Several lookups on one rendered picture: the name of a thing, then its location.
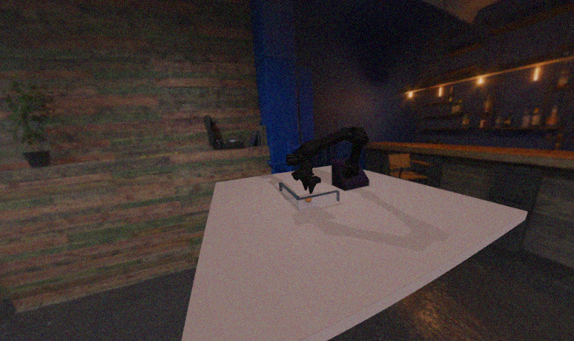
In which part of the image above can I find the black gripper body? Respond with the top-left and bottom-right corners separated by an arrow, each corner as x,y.
301,164 -> 321,185

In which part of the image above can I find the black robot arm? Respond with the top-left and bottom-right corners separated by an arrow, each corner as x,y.
286,127 -> 369,181

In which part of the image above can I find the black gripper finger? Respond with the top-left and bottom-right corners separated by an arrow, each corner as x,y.
300,178 -> 308,191
306,182 -> 316,194

